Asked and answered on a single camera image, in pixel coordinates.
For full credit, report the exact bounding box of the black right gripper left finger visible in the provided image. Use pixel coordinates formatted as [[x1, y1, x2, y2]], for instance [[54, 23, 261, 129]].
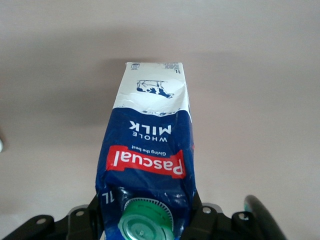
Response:
[[66, 194, 103, 240]]

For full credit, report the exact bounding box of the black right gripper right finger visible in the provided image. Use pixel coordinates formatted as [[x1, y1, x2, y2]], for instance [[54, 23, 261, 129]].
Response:
[[183, 190, 223, 240]]

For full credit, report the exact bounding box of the blue white milk carton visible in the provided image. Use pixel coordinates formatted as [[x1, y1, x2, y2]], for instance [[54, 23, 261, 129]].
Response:
[[94, 61, 197, 240]]

